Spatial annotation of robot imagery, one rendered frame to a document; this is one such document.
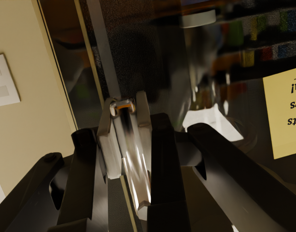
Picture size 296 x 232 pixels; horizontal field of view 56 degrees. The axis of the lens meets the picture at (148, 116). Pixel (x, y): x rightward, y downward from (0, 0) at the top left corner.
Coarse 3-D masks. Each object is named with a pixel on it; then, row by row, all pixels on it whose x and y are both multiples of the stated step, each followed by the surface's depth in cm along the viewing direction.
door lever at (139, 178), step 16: (128, 96) 18; (112, 112) 17; (128, 112) 17; (128, 128) 17; (128, 144) 18; (128, 160) 18; (144, 160) 18; (128, 176) 19; (144, 176) 19; (144, 192) 19; (144, 208) 19
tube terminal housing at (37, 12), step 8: (32, 0) 20; (40, 16) 20; (40, 24) 21; (48, 40) 21; (48, 48) 21; (48, 56) 22; (56, 72) 22; (56, 80) 22; (64, 96) 23; (64, 104) 23; (72, 120) 23; (72, 128) 24
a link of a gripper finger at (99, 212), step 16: (80, 144) 15; (96, 144) 15; (80, 160) 13; (96, 160) 13; (80, 176) 12; (96, 176) 12; (64, 192) 11; (80, 192) 11; (96, 192) 11; (64, 208) 10; (80, 208) 10; (96, 208) 11; (64, 224) 9; (80, 224) 8; (96, 224) 10
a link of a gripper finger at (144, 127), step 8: (136, 96) 21; (144, 96) 20; (136, 104) 19; (144, 104) 18; (144, 112) 17; (144, 120) 16; (144, 128) 15; (144, 136) 15; (144, 144) 16; (144, 152) 16
